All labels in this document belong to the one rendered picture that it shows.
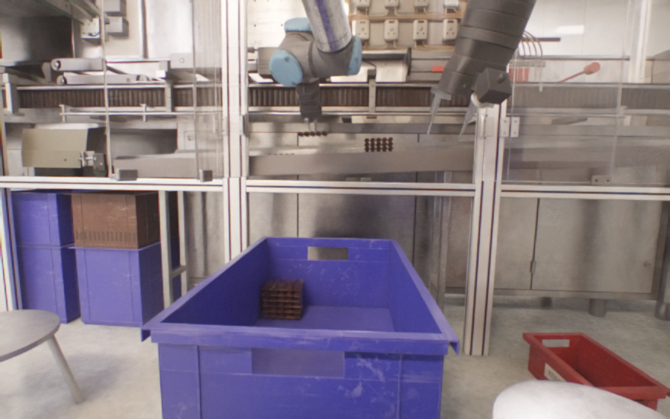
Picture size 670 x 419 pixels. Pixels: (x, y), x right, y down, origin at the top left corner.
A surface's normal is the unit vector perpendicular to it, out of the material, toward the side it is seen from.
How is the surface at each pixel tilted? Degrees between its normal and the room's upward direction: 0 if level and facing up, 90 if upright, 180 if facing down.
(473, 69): 111
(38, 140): 79
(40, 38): 90
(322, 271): 90
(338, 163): 90
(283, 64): 134
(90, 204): 90
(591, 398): 0
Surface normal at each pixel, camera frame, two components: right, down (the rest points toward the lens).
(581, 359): -1.00, -0.01
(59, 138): -0.07, -0.07
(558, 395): 0.01, -0.99
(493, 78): 0.21, -0.30
